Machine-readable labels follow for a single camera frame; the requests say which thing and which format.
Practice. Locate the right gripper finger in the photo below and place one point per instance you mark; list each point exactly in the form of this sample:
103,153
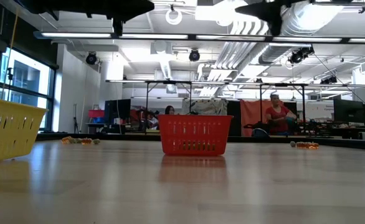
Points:
257,9

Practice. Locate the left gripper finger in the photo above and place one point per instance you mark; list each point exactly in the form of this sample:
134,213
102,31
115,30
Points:
135,7

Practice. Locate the black overhead light bar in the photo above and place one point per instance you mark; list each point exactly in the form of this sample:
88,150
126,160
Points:
192,37

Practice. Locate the black ceiling track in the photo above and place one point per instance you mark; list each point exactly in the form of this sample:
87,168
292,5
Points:
362,9

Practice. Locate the orange curtain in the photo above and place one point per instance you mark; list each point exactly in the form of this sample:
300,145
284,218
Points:
252,113

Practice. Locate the person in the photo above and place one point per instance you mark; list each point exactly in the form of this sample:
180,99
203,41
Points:
279,118
169,110

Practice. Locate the black partition panel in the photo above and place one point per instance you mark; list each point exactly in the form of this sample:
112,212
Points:
234,118

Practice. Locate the red storage bin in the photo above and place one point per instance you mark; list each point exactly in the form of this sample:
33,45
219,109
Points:
96,114

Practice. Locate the beige crumpled cloth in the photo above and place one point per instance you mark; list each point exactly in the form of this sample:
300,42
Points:
205,107

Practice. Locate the dark rounded chair back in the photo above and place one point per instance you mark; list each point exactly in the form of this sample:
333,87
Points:
260,133

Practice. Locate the thin black tripod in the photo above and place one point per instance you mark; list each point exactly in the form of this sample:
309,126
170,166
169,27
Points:
75,127

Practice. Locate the red plastic basket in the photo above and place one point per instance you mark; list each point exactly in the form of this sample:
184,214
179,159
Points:
195,118

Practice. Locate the white cup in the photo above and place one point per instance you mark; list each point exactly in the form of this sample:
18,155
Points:
364,136

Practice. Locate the yellow plastic basket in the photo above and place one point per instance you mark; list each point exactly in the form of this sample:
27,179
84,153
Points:
2,109

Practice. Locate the silver ventilation duct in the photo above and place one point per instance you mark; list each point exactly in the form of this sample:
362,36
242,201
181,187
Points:
276,53

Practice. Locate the black hanging camera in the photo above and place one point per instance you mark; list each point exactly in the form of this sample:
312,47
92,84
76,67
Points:
329,80
91,59
194,56
296,57

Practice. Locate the black metal station frame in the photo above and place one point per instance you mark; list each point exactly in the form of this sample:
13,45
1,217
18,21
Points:
168,82
303,105

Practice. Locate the black window frame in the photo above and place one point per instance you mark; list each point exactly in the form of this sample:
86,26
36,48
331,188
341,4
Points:
51,102

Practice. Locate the black aluminium table frame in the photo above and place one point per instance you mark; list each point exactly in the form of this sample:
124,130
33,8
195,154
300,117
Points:
132,137

